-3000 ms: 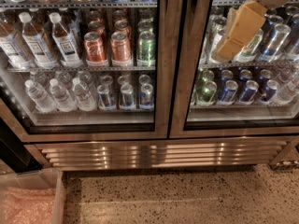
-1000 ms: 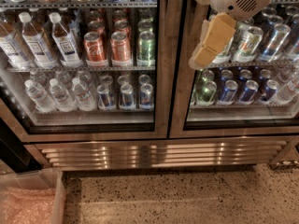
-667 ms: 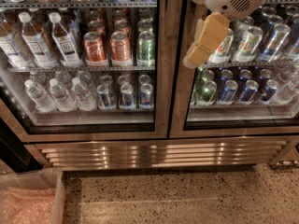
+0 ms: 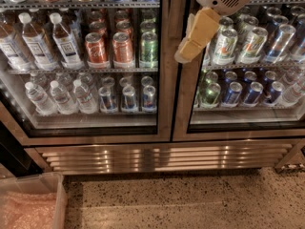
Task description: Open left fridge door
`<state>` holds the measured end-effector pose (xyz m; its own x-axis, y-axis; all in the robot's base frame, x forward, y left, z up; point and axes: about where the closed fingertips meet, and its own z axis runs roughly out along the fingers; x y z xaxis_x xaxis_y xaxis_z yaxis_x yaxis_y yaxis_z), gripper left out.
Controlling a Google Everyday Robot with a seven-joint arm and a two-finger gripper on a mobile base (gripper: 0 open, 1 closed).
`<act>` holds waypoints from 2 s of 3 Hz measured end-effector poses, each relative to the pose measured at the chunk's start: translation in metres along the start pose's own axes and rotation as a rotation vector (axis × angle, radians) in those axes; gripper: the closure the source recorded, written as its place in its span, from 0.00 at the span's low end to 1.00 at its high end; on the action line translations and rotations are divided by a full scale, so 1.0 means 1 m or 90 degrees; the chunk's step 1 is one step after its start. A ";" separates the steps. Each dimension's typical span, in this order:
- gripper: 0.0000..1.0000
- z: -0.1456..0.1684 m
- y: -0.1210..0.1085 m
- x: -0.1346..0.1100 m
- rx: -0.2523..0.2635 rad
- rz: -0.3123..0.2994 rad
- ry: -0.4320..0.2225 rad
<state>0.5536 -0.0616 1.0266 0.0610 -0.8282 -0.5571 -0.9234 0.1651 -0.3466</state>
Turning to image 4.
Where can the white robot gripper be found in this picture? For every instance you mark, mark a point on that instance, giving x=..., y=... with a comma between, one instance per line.
x=203, y=24

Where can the stainless glass fridge door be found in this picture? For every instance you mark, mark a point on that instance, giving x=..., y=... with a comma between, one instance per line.
x=106, y=17
x=194, y=123

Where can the green can lower right fridge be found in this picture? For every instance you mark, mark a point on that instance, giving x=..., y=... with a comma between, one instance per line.
x=209, y=95

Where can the water bottle right fridge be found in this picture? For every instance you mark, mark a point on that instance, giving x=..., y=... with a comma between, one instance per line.
x=293, y=93

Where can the stainless louvered fridge base grille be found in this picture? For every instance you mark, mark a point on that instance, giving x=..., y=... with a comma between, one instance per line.
x=164, y=157

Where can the white green soda can left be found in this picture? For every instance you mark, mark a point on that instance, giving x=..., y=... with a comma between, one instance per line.
x=223, y=52

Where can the white green soda can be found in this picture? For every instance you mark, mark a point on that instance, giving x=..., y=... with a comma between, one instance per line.
x=223, y=52
x=252, y=46

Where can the white green soda can right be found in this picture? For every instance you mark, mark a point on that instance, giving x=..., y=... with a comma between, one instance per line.
x=252, y=46

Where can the front green soda can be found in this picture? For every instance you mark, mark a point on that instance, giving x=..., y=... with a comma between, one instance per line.
x=148, y=50

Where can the front orange soda can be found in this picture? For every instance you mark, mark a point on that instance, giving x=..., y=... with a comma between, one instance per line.
x=122, y=51

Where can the blue can lower left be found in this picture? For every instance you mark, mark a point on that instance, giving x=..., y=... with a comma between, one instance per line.
x=231, y=96

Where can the silver blue tall can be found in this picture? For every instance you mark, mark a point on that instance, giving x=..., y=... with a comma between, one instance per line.
x=275, y=51

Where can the right blue energy drink can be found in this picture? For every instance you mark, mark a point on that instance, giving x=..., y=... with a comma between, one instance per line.
x=149, y=99

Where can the blue energy drink can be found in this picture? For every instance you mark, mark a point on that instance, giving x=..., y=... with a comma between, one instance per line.
x=129, y=99
x=107, y=100
x=149, y=99

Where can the blue can lower middle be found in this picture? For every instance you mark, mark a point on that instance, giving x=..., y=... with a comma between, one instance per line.
x=253, y=92

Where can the front red cola can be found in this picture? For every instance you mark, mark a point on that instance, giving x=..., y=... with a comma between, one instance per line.
x=96, y=50

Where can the blue can lower right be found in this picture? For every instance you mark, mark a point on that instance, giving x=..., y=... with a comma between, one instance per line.
x=273, y=93

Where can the middle blue energy drink can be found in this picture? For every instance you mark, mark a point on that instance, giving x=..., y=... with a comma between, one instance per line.
x=129, y=99

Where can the left blue energy drink can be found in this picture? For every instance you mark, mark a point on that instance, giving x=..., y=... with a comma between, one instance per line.
x=107, y=100

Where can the front right tea bottle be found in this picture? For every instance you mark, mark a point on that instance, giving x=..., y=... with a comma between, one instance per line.
x=66, y=42

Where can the tea bottle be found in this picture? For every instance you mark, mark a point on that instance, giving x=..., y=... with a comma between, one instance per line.
x=13, y=47
x=66, y=42
x=38, y=43

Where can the right clear water bottle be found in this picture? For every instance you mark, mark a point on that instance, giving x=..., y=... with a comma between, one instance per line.
x=84, y=97

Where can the clear water bottle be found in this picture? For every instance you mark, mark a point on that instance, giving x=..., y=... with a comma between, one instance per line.
x=63, y=99
x=38, y=96
x=84, y=97

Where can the middle clear water bottle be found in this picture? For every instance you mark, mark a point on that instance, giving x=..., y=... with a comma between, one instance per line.
x=63, y=99

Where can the front middle tea bottle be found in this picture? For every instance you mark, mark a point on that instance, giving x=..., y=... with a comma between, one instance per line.
x=38, y=43

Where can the left clear water bottle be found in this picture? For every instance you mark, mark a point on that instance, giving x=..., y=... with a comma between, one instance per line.
x=38, y=96

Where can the front left tea bottle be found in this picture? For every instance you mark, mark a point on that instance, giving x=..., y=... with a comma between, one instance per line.
x=13, y=47

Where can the translucent plastic storage bin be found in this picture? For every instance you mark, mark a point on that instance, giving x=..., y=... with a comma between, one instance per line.
x=40, y=184

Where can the pink bubble wrap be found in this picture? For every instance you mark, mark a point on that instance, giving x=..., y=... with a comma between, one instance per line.
x=27, y=211

